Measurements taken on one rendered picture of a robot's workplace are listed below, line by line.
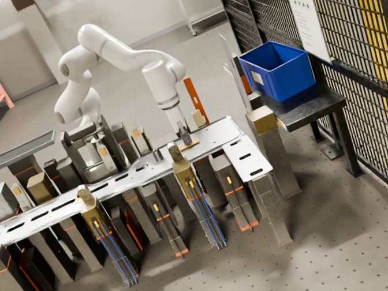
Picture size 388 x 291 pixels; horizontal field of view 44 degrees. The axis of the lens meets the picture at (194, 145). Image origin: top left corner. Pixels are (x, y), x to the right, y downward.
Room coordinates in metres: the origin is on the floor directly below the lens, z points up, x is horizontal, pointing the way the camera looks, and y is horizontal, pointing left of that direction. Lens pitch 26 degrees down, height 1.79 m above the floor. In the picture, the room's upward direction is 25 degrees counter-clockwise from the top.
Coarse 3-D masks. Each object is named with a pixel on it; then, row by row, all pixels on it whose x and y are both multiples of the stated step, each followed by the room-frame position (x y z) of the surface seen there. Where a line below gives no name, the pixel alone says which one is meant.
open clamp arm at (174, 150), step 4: (168, 144) 1.50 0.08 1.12; (172, 144) 1.49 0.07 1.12; (176, 144) 1.49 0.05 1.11; (168, 148) 1.49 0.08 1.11; (172, 148) 1.48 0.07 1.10; (176, 148) 1.49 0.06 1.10; (172, 152) 1.49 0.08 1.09; (176, 152) 1.49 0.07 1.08; (180, 152) 1.49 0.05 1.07; (172, 156) 1.49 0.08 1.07; (176, 156) 1.49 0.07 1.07; (180, 156) 1.49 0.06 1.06; (176, 160) 1.49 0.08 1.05
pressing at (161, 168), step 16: (208, 128) 1.74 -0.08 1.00; (224, 128) 1.67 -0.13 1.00; (240, 128) 1.62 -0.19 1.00; (208, 144) 1.60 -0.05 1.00; (224, 144) 1.56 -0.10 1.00; (144, 160) 1.72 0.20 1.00; (192, 160) 1.55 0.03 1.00; (112, 176) 1.70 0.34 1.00; (128, 176) 1.65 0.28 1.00; (144, 176) 1.59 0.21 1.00; (160, 176) 1.55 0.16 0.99; (96, 192) 1.64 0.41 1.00; (112, 192) 1.58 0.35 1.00; (32, 208) 1.74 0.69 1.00; (48, 208) 1.69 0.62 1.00; (64, 208) 1.63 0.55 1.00; (80, 208) 1.58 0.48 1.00; (0, 224) 1.74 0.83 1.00; (16, 224) 1.68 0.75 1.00; (32, 224) 1.62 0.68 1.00; (48, 224) 1.57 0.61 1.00; (0, 240) 1.61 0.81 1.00; (16, 240) 1.57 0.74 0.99
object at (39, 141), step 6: (42, 138) 2.03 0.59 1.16; (48, 138) 1.99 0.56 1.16; (24, 144) 2.06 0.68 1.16; (30, 144) 2.02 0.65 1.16; (36, 144) 1.99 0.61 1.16; (42, 144) 1.95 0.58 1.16; (12, 150) 2.06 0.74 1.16; (18, 150) 2.02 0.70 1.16; (24, 150) 1.98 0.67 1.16; (0, 156) 2.05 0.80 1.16; (6, 156) 2.01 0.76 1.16; (12, 156) 1.98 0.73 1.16; (0, 162) 1.97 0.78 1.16
